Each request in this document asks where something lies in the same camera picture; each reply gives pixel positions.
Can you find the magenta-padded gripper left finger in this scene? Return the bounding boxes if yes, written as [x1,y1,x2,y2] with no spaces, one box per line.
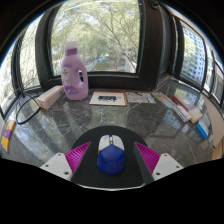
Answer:
[39,141,92,184]

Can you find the white and orange carton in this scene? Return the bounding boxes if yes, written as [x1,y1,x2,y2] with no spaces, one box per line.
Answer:
[35,84,65,111]

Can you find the beige book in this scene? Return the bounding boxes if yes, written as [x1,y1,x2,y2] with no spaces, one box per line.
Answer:
[187,107,204,124]

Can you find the white and blue small box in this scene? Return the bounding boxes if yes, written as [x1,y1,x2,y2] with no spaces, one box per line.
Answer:
[172,104,192,123]

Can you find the red hardcover book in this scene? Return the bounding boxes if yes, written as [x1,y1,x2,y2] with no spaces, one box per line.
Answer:
[171,95,196,113]

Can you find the yellow and purple box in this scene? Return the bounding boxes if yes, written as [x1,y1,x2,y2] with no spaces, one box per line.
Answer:
[0,119,17,153]

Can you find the round black mouse pad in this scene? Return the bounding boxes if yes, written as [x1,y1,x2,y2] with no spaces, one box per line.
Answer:
[70,125,155,188]

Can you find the teal and orange booklet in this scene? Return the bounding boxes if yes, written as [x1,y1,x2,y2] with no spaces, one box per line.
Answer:
[151,91,178,109]

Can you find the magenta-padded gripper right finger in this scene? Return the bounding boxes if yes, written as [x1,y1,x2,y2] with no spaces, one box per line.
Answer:
[133,141,184,185]

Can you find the purple detergent bottle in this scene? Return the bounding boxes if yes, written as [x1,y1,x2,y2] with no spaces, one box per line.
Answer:
[60,40,90,101]

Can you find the pale printed leaflet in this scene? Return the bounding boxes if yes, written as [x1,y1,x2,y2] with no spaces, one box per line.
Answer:
[125,91,156,104]

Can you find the blue and white computer mouse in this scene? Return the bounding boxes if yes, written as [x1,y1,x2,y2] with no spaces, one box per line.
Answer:
[96,134,126,176]

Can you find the black cable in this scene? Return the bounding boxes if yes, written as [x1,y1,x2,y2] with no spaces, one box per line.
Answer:
[14,76,42,125]

